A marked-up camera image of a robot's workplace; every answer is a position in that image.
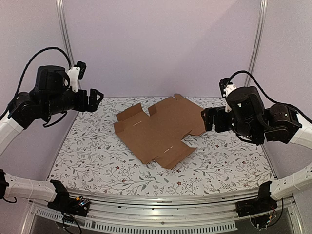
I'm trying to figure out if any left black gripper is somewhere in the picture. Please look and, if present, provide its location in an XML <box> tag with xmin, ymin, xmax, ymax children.
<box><xmin>43</xmin><ymin>88</ymin><xmax>104</xmax><ymax>116</ymax></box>

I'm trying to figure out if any brown cardboard paper box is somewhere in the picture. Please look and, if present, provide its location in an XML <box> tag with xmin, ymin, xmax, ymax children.
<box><xmin>114</xmin><ymin>94</ymin><xmax>205</xmax><ymax>169</ymax></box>

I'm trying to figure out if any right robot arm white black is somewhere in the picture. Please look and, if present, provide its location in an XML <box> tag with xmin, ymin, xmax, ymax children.
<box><xmin>201</xmin><ymin>85</ymin><xmax>312</xmax><ymax>214</ymax></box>

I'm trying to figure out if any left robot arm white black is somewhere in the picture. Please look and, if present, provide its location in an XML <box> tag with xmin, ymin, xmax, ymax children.
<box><xmin>0</xmin><ymin>61</ymin><xmax>104</xmax><ymax>212</ymax></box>

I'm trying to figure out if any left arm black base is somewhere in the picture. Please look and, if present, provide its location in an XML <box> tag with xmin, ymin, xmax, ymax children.
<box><xmin>47</xmin><ymin>180</ymin><xmax>90</xmax><ymax>217</ymax></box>

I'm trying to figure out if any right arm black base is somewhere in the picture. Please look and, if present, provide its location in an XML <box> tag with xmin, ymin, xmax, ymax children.
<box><xmin>235</xmin><ymin>181</ymin><xmax>277</xmax><ymax>217</ymax></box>

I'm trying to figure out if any floral patterned table mat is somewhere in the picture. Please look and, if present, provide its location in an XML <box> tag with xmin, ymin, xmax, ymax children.
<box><xmin>49</xmin><ymin>97</ymin><xmax>275</xmax><ymax>196</ymax></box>

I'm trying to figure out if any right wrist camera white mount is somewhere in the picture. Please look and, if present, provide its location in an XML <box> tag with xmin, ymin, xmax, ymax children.
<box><xmin>219</xmin><ymin>78</ymin><xmax>237</xmax><ymax>101</ymax></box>

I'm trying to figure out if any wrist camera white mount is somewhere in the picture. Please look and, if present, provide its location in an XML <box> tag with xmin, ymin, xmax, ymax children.
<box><xmin>67</xmin><ymin>61</ymin><xmax>87</xmax><ymax>93</ymax></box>
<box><xmin>219</xmin><ymin>78</ymin><xmax>237</xmax><ymax>101</ymax></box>

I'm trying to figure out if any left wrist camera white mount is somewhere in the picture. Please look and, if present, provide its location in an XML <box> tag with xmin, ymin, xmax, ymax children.
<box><xmin>67</xmin><ymin>61</ymin><xmax>87</xmax><ymax>93</ymax></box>

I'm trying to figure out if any right black braided cable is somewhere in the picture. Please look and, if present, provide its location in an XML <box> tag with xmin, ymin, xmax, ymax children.
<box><xmin>228</xmin><ymin>70</ymin><xmax>312</xmax><ymax>125</ymax></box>

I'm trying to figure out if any black braided cable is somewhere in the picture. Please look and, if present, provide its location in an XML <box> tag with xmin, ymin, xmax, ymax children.
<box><xmin>228</xmin><ymin>70</ymin><xmax>312</xmax><ymax>125</ymax></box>
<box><xmin>6</xmin><ymin>47</ymin><xmax>74</xmax><ymax>117</ymax></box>

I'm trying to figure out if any left black braided cable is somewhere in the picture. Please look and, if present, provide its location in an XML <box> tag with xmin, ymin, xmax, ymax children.
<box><xmin>6</xmin><ymin>47</ymin><xmax>74</xmax><ymax>117</ymax></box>

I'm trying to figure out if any left aluminium frame post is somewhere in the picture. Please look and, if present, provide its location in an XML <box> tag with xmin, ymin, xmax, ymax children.
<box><xmin>55</xmin><ymin>0</ymin><xmax>74</xmax><ymax>64</ymax></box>

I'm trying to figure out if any aluminium frame post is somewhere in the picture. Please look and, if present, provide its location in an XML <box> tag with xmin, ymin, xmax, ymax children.
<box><xmin>248</xmin><ymin>0</ymin><xmax>268</xmax><ymax>73</ymax></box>
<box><xmin>55</xmin><ymin>0</ymin><xmax>74</xmax><ymax>64</ymax></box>

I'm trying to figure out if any front aluminium rail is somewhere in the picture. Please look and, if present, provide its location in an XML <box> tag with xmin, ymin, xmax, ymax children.
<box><xmin>20</xmin><ymin>189</ymin><xmax>304</xmax><ymax>234</ymax></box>

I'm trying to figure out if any right aluminium frame post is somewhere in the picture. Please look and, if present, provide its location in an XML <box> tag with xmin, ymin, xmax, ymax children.
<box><xmin>248</xmin><ymin>0</ymin><xmax>268</xmax><ymax>73</ymax></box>

